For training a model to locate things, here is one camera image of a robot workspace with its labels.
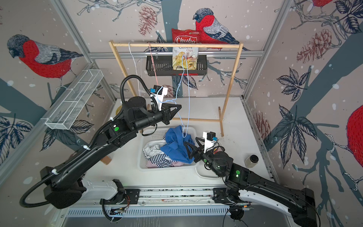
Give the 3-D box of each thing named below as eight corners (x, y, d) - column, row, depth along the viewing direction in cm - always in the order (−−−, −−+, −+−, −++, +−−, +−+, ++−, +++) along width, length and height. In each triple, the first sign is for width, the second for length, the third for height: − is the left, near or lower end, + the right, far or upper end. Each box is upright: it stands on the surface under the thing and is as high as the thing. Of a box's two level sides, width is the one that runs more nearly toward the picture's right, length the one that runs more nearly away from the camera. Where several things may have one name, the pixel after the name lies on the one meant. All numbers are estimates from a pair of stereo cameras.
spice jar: (245, 168, 85) (251, 162, 77) (243, 160, 88) (248, 154, 80) (253, 168, 84) (260, 162, 77) (251, 160, 88) (257, 154, 80)
